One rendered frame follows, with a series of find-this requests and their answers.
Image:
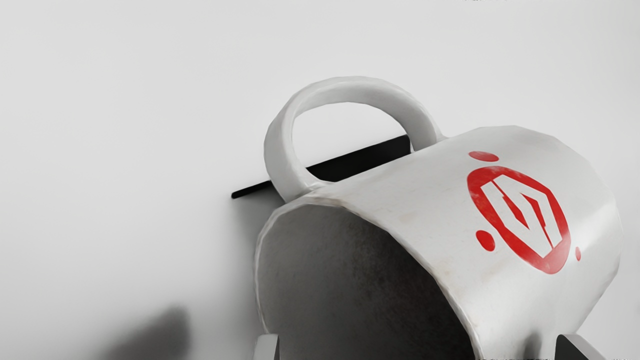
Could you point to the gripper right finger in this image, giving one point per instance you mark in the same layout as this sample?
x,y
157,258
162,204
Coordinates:
x,y
575,349

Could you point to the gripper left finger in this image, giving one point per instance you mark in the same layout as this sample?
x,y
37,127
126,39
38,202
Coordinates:
x,y
266,348

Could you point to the white mug with red print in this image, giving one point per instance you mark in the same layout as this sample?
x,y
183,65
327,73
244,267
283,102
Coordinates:
x,y
425,215

